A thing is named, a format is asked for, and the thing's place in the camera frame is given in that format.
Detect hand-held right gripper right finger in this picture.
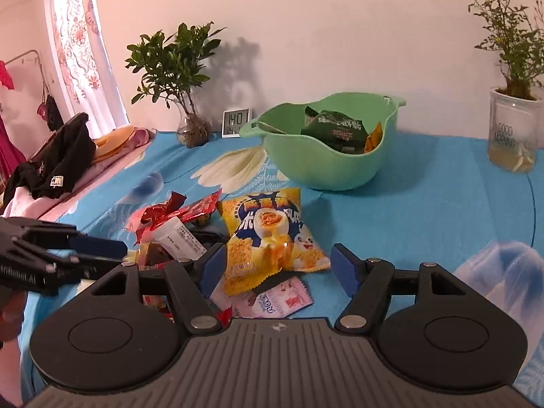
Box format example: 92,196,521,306
330,243,466,333

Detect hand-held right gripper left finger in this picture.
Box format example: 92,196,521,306
91,242,228,333

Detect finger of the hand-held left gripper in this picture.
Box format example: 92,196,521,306
0,217,129,257
8,242,128,283

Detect yellow snack bag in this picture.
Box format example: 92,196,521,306
217,187,332,297

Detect green plastic bowl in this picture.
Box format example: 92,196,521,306
239,92,407,191

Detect green dried fruit packet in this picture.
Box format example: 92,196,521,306
301,106,369,154

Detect clear packet of dark snacks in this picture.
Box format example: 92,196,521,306
138,228,224,271

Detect person's left hand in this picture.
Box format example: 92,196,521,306
0,292,29,343

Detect long white packet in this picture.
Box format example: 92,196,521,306
154,216,209,261

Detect crinkled red wrapper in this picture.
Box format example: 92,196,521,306
135,191,188,245

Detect pink small packet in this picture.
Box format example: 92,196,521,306
232,276,314,319

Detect pink blanket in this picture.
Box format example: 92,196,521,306
0,126,157,222

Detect black garment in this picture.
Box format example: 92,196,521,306
3,113,98,201

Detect yellow cloth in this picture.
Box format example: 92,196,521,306
92,125,137,162

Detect magenta garment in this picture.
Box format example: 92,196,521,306
0,115,27,184

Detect leafy plant in glass vase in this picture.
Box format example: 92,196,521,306
125,21,228,149

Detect black hanging bag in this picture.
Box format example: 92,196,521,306
37,93,65,133

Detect white digital clock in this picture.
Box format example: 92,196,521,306
222,109,253,138

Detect metal clothes rack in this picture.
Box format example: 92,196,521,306
0,50,49,94

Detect red garment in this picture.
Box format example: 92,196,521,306
0,60,16,90

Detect floral curtain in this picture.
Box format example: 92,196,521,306
45,0,130,128

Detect thin plant in clear cup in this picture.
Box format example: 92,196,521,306
467,0,544,174

